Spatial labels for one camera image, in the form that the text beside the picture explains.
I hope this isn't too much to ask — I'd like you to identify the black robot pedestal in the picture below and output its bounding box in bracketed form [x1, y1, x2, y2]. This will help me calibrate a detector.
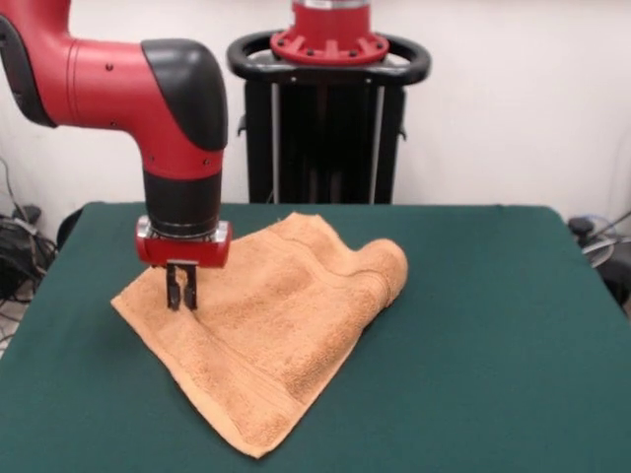
[226, 30, 433, 206]

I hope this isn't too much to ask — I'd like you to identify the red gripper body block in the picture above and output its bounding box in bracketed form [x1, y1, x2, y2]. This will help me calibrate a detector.
[134, 215, 235, 270]

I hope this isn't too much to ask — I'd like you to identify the black power adapter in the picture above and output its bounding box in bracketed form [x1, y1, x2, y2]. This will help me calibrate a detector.
[12, 203, 43, 223]

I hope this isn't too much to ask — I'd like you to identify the black power plug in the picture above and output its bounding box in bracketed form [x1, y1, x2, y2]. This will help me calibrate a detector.
[566, 216, 596, 237]

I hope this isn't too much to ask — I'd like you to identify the dark green table cloth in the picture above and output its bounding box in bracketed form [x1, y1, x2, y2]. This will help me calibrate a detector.
[0, 200, 631, 473]

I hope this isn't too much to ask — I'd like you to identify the tan terry towel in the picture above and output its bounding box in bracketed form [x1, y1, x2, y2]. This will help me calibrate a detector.
[109, 211, 409, 460]

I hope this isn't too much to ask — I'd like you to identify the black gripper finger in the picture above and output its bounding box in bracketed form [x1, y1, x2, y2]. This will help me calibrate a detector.
[183, 265, 200, 312]
[165, 262, 182, 312]

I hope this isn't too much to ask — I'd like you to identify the grey round device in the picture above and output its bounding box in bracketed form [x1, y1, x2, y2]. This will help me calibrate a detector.
[581, 235, 617, 268]

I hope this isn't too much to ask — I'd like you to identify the black cable tangle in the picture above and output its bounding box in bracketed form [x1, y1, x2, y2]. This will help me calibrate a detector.
[0, 157, 60, 346]

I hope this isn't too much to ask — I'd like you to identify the blue cable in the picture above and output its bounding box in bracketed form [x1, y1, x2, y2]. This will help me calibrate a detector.
[576, 211, 620, 233]

